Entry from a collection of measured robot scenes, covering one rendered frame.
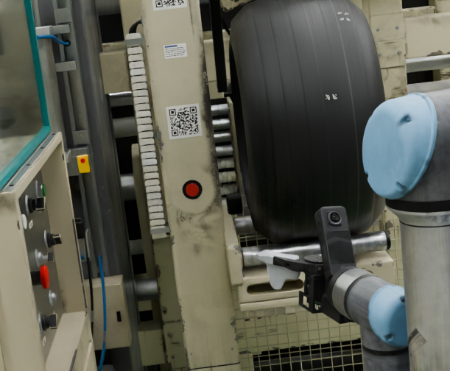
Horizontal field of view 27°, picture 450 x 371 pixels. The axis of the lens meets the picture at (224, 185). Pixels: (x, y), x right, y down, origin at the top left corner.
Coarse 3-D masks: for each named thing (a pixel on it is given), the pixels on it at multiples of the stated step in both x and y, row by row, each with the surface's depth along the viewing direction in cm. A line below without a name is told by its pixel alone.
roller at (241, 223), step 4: (248, 216) 238; (236, 220) 237; (240, 220) 237; (244, 220) 237; (248, 220) 237; (236, 224) 237; (240, 224) 237; (244, 224) 237; (248, 224) 237; (252, 224) 237; (236, 228) 236; (240, 228) 237; (244, 228) 237; (248, 228) 237; (252, 228) 237; (236, 232) 237; (240, 232) 237; (244, 232) 237; (248, 232) 237; (252, 232) 238; (256, 232) 238
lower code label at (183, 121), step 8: (192, 104) 209; (168, 112) 209; (176, 112) 209; (184, 112) 209; (192, 112) 209; (168, 120) 209; (176, 120) 209; (184, 120) 209; (192, 120) 210; (176, 128) 210; (184, 128) 210; (192, 128) 210; (200, 128) 210; (176, 136) 210; (184, 136) 210; (192, 136) 210
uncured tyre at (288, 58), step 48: (288, 0) 207; (336, 0) 204; (240, 48) 199; (288, 48) 194; (336, 48) 194; (240, 96) 200; (288, 96) 191; (384, 96) 195; (240, 144) 239; (288, 144) 191; (336, 144) 192; (288, 192) 195; (336, 192) 197; (288, 240) 210
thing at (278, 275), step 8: (256, 256) 154; (264, 256) 151; (272, 256) 150; (280, 256) 149; (288, 256) 149; (296, 256) 149; (272, 264) 151; (272, 272) 151; (280, 272) 150; (288, 272) 149; (296, 272) 148; (272, 280) 151; (280, 280) 150; (280, 288) 151
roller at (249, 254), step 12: (312, 240) 211; (360, 240) 210; (372, 240) 210; (384, 240) 210; (252, 252) 209; (288, 252) 209; (300, 252) 210; (312, 252) 210; (360, 252) 211; (252, 264) 210; (264, 264) 211
